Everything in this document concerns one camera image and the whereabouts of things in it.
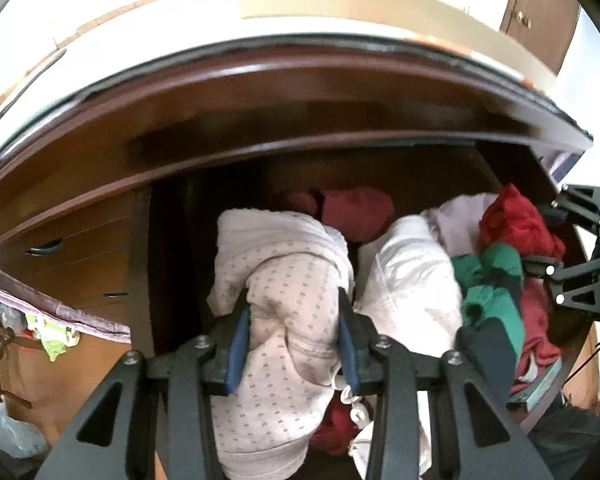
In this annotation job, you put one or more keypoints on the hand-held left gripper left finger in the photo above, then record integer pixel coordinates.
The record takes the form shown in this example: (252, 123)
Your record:
(237, 355)

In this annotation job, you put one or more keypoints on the bright red underwear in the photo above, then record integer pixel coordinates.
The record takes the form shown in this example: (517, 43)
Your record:
(520, 220)

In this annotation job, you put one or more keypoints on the pink quilted cloth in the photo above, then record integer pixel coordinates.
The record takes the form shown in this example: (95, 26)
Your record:
(55, 310)

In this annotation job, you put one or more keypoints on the white plastic bag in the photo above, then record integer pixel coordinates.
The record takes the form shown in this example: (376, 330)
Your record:
(22, 435)

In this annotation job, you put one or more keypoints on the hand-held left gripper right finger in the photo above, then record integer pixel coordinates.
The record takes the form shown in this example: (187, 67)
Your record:
(347, 350)

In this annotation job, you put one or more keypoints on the plain white underwear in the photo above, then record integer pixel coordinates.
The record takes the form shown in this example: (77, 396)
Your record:
(410, 270)

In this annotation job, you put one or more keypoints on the wooden cabinet door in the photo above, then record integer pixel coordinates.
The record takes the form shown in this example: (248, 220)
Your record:
(535, 10)

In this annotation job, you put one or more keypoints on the green underwear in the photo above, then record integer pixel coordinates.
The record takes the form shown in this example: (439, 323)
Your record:
(495, 285)

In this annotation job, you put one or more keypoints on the beige cardboard tray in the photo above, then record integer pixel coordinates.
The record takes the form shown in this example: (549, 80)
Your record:
(360, 5)

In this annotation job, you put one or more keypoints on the person's dark clothing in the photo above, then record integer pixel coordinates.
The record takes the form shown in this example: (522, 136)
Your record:
(565, 430)

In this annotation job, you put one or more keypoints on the yellow green cloth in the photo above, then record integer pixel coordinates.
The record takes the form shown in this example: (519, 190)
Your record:
(52, 340)

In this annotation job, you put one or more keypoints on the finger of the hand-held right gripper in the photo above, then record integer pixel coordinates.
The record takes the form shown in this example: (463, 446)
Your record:
(580, 205)
(565, 280)

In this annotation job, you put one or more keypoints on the dark blue underwear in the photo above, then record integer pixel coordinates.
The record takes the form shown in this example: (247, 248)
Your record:
(490, 355)

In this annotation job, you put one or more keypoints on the pale pink underwear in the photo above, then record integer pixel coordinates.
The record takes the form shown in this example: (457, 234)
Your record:
(460, 215)

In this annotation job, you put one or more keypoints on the small wooden drawer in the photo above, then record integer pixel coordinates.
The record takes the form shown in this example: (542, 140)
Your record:
(80, 230)
(80, 285)

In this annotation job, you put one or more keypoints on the dotted white underwear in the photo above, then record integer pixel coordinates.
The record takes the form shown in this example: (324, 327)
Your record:
(280, 285)

